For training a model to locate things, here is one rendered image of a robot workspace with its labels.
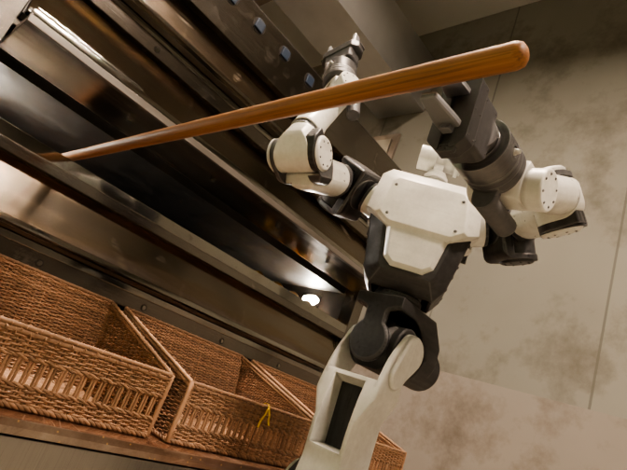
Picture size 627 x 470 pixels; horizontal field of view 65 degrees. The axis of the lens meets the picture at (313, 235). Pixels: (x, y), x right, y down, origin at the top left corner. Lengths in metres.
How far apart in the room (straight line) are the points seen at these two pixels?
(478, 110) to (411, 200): 0.56
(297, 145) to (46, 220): 0.83
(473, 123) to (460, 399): 3.17
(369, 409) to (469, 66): 0.74
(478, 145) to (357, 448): 0.70
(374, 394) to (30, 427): 0.66
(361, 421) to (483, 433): 2.56
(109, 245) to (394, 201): 0.92
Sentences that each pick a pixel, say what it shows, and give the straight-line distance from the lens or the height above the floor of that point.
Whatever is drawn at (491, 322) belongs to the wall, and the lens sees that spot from 3.80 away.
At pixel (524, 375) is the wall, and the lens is 3.62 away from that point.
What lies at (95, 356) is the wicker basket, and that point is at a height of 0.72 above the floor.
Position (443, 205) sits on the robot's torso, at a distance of 1.20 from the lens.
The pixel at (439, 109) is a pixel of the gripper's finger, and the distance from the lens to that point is 0.63.
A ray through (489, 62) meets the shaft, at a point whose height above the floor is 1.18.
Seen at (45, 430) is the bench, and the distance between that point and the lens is 1.11.
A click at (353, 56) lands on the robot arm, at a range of 1.40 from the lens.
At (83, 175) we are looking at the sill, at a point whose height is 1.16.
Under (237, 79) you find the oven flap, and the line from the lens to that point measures 1.99.
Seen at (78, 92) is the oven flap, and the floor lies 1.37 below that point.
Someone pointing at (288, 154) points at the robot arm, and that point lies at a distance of 1.07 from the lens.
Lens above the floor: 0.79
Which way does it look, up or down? 17 degrees up
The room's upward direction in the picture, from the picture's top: 21 degrees clockwise
